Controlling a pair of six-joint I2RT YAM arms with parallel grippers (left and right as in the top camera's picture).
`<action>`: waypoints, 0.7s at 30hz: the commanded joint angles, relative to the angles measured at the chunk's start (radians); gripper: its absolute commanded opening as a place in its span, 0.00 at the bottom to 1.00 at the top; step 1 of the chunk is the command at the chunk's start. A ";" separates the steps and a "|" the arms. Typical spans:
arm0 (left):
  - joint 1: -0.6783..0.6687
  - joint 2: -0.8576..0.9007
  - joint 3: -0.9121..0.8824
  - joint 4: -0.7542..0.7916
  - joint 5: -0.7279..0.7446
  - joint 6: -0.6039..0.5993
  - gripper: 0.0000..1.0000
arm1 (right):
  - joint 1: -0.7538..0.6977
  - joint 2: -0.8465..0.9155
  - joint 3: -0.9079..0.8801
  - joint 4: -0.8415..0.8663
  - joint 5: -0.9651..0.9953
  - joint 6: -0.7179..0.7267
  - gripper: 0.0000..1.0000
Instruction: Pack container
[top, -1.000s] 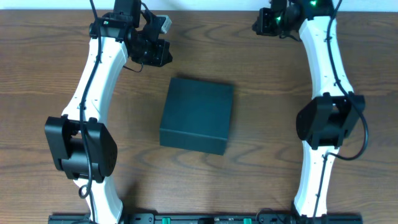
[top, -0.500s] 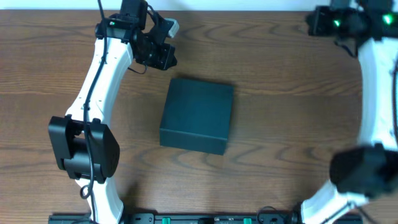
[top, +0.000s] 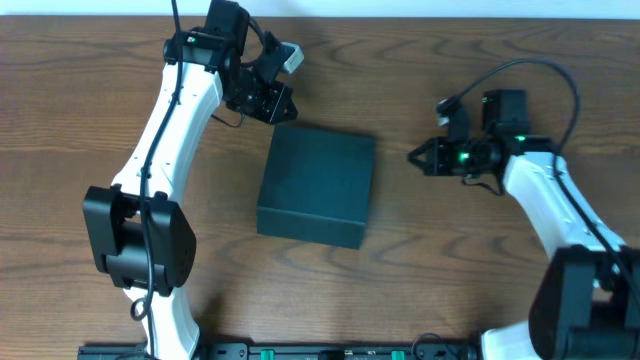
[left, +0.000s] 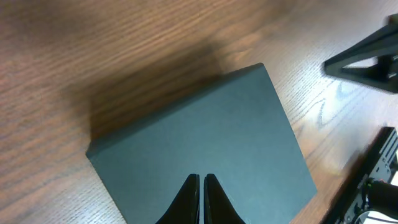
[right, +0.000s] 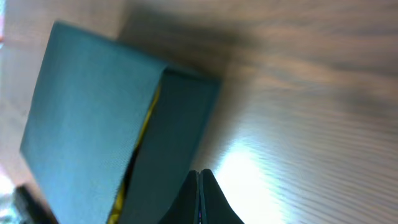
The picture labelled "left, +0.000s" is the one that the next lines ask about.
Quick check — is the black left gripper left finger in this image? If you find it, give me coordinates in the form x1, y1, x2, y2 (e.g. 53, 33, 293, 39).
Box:
156, 174, 200, 224

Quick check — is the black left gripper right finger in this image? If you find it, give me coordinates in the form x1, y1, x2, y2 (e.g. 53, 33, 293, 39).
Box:
203, 174, 245, 224

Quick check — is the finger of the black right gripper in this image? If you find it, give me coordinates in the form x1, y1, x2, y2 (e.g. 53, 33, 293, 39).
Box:
323, 23, 397, 93

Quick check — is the black gift box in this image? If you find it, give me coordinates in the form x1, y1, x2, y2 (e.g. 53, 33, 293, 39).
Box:
86, 63, 317, 223

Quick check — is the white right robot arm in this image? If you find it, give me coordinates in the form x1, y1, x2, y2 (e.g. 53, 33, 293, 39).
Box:
322, 22, 397, 223

